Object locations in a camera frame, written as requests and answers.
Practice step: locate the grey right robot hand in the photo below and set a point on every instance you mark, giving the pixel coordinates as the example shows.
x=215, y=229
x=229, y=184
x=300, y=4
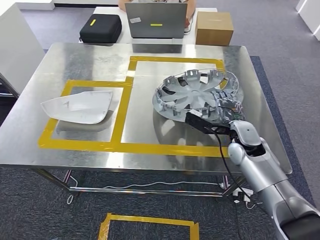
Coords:
x=229, y=107

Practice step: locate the grey plastic wheel cover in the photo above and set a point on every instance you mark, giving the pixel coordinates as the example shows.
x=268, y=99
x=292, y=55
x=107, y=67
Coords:
x=197, y=92

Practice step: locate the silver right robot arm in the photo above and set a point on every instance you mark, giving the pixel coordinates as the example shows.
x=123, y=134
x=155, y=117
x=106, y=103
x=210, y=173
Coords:
x=263, y=172

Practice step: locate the white mirror cover part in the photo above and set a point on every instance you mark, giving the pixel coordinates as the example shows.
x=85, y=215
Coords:
x=80, y=107

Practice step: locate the steel workbench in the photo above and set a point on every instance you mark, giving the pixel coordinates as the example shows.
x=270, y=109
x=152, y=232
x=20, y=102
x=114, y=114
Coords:
x=75, y=63

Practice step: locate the brown cardboard box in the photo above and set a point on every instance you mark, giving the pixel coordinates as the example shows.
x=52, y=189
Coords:
x=215, y=30

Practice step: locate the white power strip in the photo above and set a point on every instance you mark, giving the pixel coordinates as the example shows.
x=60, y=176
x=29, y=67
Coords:
x=246, y=191

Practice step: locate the person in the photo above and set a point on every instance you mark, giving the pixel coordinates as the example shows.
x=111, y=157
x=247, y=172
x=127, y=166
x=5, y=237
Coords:
x=191, y=8

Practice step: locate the grey laptop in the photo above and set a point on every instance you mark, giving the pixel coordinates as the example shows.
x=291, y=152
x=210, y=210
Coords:
x=155, y=15

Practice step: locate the white panel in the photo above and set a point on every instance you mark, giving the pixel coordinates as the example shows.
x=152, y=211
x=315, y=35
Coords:
x=311, y=16

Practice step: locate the yellow floor tape square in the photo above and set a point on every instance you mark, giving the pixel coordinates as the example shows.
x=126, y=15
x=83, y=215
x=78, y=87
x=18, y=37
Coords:
x=149, y=220

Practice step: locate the black zip case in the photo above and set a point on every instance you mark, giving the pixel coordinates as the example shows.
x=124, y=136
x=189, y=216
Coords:
x=105, y=31

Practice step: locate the white cabinet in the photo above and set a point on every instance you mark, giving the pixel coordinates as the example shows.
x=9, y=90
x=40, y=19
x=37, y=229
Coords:
x=20, y=49

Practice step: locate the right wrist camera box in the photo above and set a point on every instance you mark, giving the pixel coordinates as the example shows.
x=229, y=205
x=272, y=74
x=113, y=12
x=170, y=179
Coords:
x=200, y=122

